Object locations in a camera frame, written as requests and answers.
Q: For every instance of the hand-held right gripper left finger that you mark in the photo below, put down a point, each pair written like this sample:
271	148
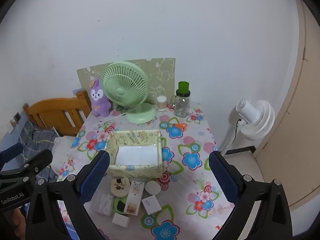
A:
96	175

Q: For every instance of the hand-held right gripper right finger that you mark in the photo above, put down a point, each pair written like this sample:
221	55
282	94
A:
222	177

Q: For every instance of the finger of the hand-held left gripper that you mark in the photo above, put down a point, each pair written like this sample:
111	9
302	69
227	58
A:
11	152
37	161

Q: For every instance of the cream bear-eared round mirror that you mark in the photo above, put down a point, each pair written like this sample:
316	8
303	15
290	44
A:
120	187

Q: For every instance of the clear plastic bag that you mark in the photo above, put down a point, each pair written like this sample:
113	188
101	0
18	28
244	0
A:
103	203

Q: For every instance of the green round compact mirror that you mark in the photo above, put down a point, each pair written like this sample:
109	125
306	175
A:
117	202

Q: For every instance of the yellow printed storage box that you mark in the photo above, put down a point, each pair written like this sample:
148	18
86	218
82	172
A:
135	172

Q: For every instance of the grey remote control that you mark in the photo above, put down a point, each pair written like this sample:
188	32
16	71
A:
135	195

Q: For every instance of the white round puck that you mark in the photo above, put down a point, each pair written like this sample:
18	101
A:
153	188

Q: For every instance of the white charger adapter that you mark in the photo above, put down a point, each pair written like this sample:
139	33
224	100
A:
151	204

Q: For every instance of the white cloth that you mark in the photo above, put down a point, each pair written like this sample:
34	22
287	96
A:
62	147

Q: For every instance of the floral tablecloth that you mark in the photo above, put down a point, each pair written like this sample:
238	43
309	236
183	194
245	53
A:
195	140

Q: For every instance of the small white box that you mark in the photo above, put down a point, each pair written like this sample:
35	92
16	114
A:
121	220

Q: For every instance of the wooden bed headboard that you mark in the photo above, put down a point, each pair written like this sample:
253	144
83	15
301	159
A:
50	110

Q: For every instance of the orange scissors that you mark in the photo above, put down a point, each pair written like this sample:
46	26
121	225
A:
180	125

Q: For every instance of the white standing fan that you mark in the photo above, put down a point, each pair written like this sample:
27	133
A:
260	120

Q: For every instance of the purple plush bunny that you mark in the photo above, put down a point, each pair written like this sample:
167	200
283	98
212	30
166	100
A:
100	100

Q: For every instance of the glass jar mug green lid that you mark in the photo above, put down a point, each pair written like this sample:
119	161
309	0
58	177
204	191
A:
182	105

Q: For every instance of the green desk fan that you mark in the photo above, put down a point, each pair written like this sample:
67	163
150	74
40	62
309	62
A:
122	87

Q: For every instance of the cotton swab jar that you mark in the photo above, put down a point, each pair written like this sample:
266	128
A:
161	103

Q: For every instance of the beige door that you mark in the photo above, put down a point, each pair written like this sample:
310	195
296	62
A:
300	105

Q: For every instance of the wall socket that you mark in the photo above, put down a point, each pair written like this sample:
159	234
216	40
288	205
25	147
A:
17	117

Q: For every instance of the green printed wall board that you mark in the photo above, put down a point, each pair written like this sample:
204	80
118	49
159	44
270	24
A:
162	72

